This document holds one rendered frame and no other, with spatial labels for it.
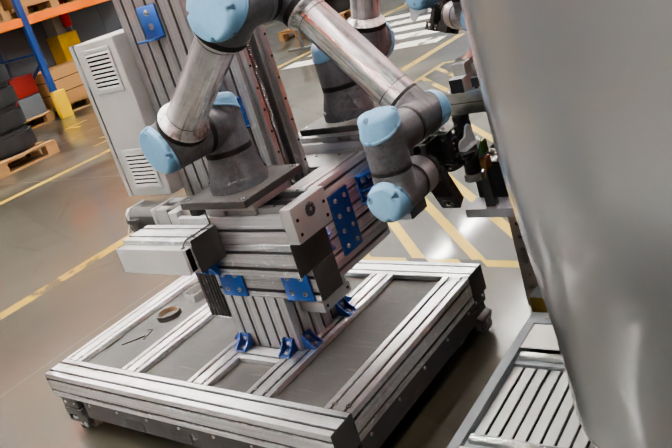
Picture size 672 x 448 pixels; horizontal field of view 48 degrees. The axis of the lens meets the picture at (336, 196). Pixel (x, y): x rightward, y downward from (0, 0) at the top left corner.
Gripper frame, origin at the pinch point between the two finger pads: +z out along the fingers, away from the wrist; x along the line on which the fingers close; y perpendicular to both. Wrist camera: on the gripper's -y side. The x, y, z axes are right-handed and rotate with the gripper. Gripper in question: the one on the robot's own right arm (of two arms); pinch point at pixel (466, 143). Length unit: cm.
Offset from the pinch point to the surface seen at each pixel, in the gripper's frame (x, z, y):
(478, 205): 28, 52, -38
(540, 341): 12, 37, -75
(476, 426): 17, 1, -77
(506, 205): 19, 51, -38
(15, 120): 674, 310, -36
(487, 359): 30, 37, -83
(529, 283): 26, 69, -75
